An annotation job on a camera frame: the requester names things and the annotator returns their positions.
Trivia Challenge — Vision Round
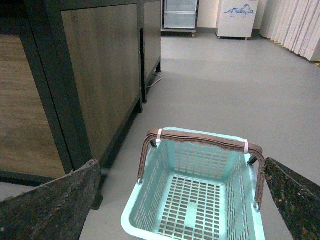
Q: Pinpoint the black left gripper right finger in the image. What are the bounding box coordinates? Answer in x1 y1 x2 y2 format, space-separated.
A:
263 157 320 240

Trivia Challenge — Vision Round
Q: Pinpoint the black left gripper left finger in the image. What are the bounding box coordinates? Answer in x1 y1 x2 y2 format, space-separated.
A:
0 160 101 240

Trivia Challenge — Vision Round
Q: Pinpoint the light blue plastic basket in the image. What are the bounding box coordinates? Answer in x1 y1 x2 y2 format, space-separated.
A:
121 127 265 240

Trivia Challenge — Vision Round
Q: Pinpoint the brown basket handle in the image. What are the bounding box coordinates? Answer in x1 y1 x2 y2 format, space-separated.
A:
137 128 265 210

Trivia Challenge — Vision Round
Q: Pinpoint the dark wooden display cabinet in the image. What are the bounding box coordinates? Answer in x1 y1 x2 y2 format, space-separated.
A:
0 0 162 210

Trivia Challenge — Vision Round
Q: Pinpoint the white curtain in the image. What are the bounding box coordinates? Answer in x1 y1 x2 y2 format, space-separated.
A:
259 0 320 62

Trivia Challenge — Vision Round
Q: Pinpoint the white chest freezer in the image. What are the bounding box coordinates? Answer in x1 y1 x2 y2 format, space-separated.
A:
215 0 259 40

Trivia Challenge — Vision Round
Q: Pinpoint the glass door fridge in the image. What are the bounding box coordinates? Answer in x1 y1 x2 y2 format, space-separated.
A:
161 0 200 38

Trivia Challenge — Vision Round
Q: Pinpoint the white floor cable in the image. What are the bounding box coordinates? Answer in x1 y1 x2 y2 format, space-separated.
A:
146 72 163 88

